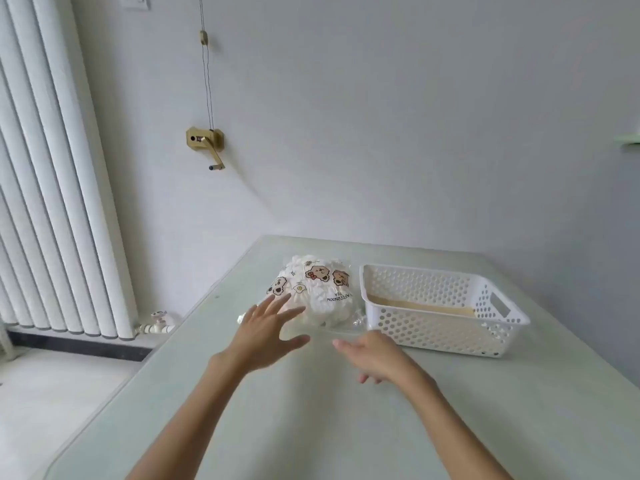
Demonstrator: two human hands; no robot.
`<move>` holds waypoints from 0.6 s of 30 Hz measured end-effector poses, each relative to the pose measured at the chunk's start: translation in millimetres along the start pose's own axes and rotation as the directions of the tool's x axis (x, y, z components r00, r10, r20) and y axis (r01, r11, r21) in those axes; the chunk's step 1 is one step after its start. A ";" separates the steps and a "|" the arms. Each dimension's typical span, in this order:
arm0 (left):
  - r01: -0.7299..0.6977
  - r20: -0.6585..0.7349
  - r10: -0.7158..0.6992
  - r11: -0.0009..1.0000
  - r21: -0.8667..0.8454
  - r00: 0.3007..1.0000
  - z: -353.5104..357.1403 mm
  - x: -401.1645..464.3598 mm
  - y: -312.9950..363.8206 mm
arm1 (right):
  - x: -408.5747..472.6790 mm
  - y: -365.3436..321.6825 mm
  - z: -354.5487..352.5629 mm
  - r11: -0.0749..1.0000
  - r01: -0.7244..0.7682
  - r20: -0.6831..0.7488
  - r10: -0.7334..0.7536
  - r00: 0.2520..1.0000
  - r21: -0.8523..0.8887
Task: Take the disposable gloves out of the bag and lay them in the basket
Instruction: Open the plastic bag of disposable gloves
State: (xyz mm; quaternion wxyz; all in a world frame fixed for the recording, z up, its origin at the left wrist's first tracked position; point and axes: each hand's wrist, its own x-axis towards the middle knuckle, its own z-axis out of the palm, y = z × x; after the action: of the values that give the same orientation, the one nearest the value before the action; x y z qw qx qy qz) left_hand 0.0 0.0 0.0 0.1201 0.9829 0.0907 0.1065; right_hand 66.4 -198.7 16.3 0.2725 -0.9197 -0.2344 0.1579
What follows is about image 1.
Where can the person's left hand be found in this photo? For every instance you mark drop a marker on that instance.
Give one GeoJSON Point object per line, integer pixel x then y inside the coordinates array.
{"type": "Point", "coordinates": [260, 339]}

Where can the person's right hand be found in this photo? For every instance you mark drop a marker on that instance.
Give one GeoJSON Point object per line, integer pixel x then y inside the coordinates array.
{"type": "Point", "coordinates": [382, 357]}

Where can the white perforated plastic basket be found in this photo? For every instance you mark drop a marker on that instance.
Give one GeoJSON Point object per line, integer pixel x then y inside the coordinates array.
{"type": "Point", "coordinates": [440, 339]}

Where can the clear bear-print plastic bag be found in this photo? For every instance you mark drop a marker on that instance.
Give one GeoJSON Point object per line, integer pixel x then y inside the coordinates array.
{"type": "Point", "coordinates": [320, 272]}

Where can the person's left forearm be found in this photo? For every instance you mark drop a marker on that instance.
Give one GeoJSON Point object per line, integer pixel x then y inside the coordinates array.
{"type": "Point", "coordinates": [190, 419]}

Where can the person's right forearm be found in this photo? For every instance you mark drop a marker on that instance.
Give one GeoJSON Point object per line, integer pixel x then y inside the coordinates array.
{"type": "Point", "coordinates": [450, 434]}

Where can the white radiator valve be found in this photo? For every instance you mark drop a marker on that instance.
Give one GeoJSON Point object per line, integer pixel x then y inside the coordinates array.
{"type": "Point", "coordinates": [160, 322]}

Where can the white metal stand leg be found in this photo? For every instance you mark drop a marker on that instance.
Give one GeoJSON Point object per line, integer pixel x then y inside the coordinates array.
{"type": "Point", "coordinates": [5, 342]}

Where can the white column radiator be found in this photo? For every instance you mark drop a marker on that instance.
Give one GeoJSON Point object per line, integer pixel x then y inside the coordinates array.
{"type": "Point", "coordinates": [50, 194]}

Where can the pale green shelf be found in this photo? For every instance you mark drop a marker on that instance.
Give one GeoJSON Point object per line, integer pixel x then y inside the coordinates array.
{"type": "Point", "coordinates": [630, 140]}

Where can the brass wall crank winch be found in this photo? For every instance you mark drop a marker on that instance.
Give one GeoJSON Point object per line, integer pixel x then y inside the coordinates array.
{"type": "Point", "coordinates": [200, 137]}

